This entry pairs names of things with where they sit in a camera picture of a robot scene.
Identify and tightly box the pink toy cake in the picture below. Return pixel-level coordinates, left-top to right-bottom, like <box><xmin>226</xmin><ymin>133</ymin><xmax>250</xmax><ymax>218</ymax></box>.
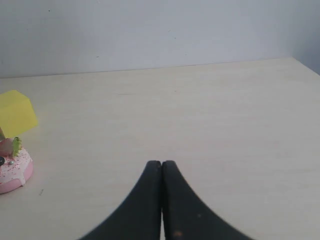
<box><xmin>0</xmin><ymin>133</ymin><xmax>34</xmax><ymax>194</ymax></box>

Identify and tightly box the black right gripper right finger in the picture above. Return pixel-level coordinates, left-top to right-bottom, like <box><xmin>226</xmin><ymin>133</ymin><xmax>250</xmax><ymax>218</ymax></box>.
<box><xmin>162</xmin><ymin>160</ymin><xmax>251</xmax><ymax>240</ymax></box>

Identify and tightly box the yellow foam cube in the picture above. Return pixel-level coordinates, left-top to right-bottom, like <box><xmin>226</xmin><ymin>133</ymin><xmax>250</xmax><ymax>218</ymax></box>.
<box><xmin>0</xmin><ymin>90</ymin><xmax>38</xmax><ymax>139</ymax></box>

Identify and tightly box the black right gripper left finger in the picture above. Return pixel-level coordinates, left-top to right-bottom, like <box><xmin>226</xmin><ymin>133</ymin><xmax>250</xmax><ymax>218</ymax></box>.
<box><xmin>82</xmin><ymin>160</ymin><xmax>162</xmax><ymax>240</ymax></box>

